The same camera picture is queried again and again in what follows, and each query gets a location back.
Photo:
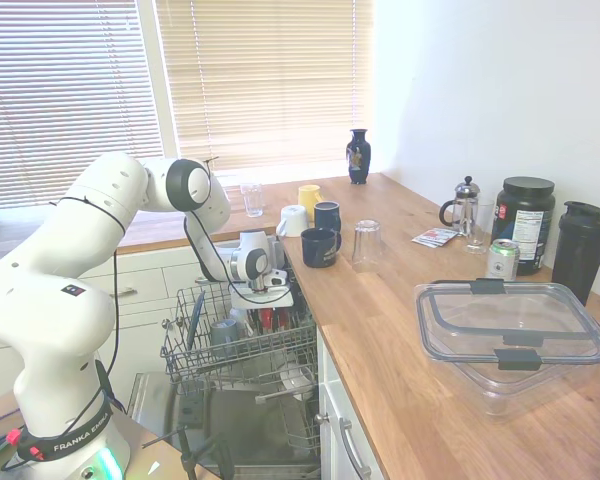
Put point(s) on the tall clear glass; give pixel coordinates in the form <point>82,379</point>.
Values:
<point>478,235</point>

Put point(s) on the white mug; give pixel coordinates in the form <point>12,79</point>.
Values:
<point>295,221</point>

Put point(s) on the white bowl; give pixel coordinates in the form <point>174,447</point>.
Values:
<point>297,380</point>

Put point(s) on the black shaker bottle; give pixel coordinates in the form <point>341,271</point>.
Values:
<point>580,255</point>

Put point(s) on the stainless dishwasher door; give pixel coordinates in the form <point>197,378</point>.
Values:
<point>230,425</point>

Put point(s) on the dark blue painted vase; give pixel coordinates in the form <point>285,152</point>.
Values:
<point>358,160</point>

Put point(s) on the black protein powder tub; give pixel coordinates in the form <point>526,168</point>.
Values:
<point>527,225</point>

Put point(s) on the grey mug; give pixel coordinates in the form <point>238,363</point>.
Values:
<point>224,335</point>

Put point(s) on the white kitchen cabinet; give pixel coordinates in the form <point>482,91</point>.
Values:
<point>337,390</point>
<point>150,280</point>

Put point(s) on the green white drink can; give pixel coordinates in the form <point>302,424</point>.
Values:
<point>502,260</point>

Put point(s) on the small white cup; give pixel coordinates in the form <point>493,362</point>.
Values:
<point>237,316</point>

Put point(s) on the plain navy mug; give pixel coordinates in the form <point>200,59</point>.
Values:
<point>327,217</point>

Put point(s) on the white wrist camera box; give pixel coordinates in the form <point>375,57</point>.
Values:
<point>278,277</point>

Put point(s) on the slatted window blind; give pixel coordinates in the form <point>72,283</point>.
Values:
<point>265,85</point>
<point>65,95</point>

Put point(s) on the yellow mug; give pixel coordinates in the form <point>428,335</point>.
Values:
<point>307,197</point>

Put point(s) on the clear lid with grey clips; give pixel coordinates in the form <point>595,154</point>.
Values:
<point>432,330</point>

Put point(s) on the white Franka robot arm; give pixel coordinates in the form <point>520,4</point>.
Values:
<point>55,320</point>

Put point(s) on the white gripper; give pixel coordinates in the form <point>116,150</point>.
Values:
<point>270,298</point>

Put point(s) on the glass French press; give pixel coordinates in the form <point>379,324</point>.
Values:
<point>466,210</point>

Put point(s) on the faceted clear drinking glass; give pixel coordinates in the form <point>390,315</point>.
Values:
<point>252,200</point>

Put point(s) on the dishwasher tub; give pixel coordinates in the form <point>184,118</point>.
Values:
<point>300,300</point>

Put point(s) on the navy mug with print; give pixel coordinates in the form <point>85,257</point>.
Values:
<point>317,247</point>

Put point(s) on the dark blue plate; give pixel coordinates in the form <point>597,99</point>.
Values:
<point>196,320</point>

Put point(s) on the clear tumbler glass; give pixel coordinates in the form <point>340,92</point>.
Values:
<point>367,245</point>

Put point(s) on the red white sachet packet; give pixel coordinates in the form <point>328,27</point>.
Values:
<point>445,234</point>

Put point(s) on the clear plastic food container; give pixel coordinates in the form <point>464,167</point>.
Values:
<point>505,395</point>

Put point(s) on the red mug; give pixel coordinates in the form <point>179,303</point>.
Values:
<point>267,319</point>

